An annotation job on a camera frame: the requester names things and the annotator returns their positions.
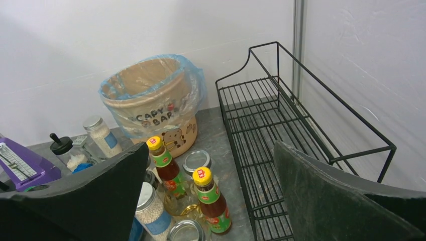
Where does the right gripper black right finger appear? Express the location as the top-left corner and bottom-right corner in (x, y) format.
(273, 141), (425, 240)

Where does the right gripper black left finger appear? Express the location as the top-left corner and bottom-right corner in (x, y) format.
(1, 143), (149, 240)

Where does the black-lid shaker jar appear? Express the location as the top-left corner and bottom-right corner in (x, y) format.
(144, 170), (160, 190)
(49, 133), (89, 172)

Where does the tall bead jar silver lid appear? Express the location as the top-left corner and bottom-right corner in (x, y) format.
(82, 115), (123, 158)

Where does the sauce bottle yellow cap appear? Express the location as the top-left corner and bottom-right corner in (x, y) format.
(192, 167), (232, 235)
(146, 136), (186, 199)

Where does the blue lego brick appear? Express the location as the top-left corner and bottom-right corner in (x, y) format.
(72, 163), (93, 174)

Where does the grey lego tower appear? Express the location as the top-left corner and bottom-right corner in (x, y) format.
(71, 135), (100, 164)

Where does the amber glass cup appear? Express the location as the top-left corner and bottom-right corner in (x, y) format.
(163, 186), (203, 222)

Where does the purple metronome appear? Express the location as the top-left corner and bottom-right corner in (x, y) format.
(1, 138), (61, 192)

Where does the glass rice jar front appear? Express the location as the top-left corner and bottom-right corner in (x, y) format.
(166, 219), (207, 241)

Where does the round glass rice jar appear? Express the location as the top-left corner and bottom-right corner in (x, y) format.
(182, 150), (212, 180)

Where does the tan capybara trash bin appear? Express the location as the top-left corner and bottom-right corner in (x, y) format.
(98, 54), (207, 157)

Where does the black wire rack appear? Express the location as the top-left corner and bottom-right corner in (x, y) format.
(215, 41), (396, 240)

